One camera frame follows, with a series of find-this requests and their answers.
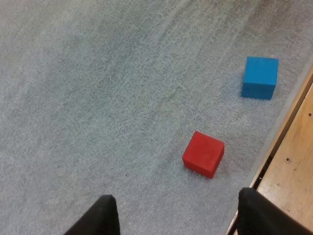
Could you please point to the red cube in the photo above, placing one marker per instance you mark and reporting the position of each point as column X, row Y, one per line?
column 203, row 153

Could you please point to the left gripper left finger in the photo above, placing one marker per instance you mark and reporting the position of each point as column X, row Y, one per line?
column 105, row 218

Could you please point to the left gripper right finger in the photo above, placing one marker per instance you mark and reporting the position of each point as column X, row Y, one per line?
column 259, row 215

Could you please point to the blue cube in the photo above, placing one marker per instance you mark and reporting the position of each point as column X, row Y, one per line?
column 260, row 76

